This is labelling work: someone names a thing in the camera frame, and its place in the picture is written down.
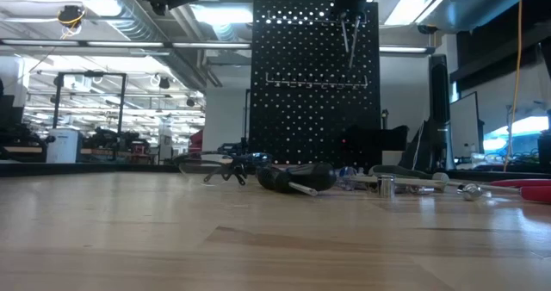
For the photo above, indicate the black background gantry frame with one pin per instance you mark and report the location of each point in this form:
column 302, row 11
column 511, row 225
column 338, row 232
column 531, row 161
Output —
column 122, row 110

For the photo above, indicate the small black ribbed screwdriver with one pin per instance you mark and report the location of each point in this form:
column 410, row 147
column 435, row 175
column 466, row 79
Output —
column 271, row 178

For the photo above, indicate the black screwdriver with blue cap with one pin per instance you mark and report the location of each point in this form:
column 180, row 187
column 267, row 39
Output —
column 400, row 171

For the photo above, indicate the black tall tower unit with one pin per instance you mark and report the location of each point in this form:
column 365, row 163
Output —
column 440, row 110

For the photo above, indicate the black metal pegboard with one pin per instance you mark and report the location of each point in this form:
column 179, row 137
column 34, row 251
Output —
column 301, row 123

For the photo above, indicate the clear black safety glasses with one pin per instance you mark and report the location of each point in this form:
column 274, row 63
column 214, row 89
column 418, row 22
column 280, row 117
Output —
column 202, row 172

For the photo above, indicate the black aluminium table frame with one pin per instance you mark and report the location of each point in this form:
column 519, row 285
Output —
column 86, row 168

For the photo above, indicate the silver ceiling air duct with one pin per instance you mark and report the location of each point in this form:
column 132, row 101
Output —
column 138, row 15

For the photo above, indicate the white board panel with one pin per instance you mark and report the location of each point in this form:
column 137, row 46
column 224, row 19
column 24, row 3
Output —
column 465, row 127

